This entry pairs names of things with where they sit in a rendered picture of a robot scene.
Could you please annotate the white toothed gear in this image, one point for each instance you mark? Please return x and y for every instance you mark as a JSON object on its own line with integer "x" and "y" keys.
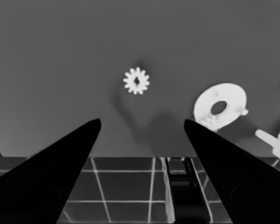
{"x": 217, "y": 124}
{"x": 142, "y": 84}

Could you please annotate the small white T-shaped piece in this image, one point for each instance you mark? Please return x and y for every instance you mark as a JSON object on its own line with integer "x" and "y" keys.
{"x": 277, "y": 144}

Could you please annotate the dark robot body block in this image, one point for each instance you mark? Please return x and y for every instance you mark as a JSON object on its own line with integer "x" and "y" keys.
{"x": 186, "y": 193}

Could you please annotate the white round carrier with pins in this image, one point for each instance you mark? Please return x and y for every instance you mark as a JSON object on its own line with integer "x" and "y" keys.
{"x": 233, "y": 96}

